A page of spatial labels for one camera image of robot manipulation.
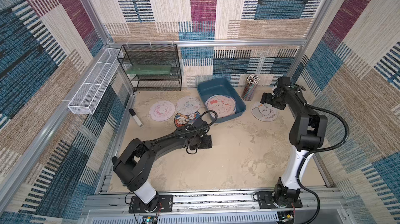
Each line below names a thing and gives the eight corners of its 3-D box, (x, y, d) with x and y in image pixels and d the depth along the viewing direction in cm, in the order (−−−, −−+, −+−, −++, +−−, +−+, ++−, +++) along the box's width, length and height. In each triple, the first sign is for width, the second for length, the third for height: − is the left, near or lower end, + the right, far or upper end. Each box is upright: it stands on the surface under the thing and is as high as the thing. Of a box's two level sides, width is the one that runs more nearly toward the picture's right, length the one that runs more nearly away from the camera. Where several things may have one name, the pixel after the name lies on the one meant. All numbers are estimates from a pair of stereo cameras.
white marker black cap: (139, 127, 101) (137, 124, 98) (130, 113, 108) (127, 109, 105) (143, 125, 102) (141, 121, 99) (134, 111, 109) (131, 107, 106)
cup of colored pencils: (243, 101, 114) (248, 82, 100) (241, 93, 119) (246, 74, 105) (253, 101, 114) (260, 82, 100) (251, 93, 119) (258, 74, 105)
